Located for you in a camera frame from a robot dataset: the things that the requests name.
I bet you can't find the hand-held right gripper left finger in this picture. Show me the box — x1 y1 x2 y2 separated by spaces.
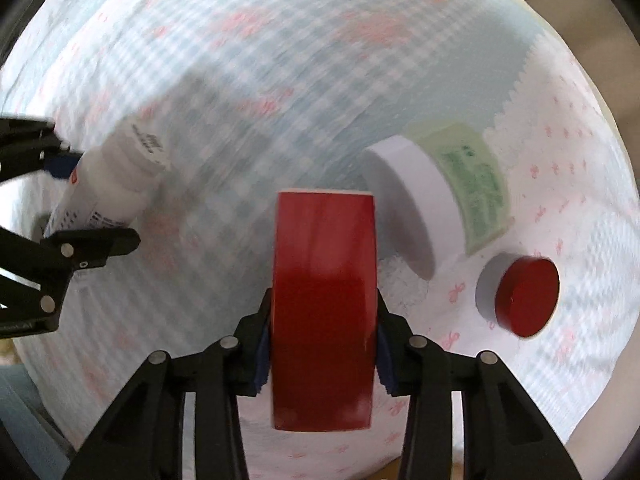
64 288 274 480

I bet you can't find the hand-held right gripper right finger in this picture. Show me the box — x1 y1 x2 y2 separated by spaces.
374 290 583 480

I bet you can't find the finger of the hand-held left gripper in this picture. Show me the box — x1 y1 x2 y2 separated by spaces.
0 227 141 337
0 116 81 185

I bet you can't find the white tube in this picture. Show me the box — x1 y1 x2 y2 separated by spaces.
44 116 169 239

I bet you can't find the red tape roll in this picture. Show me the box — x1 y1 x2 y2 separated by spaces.
270 190 378 431

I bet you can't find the white tape roll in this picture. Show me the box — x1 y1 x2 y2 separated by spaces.
361 135 467 281

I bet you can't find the checkered blue printed blanket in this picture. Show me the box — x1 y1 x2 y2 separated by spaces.
0 0 637 480

